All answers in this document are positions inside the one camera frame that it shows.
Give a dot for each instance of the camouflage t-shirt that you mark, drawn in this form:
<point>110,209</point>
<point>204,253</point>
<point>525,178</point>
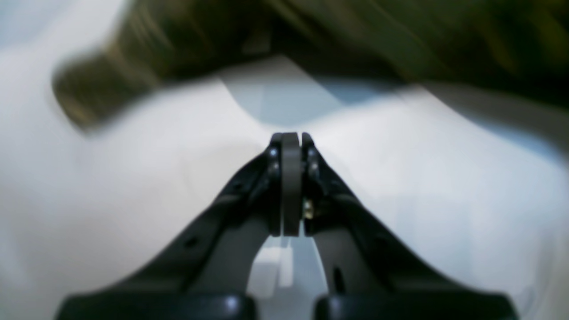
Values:
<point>507,44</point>

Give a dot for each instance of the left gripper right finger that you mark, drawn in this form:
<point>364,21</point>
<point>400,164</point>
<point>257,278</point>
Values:
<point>370,273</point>

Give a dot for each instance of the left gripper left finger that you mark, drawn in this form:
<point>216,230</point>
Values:
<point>203,273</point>

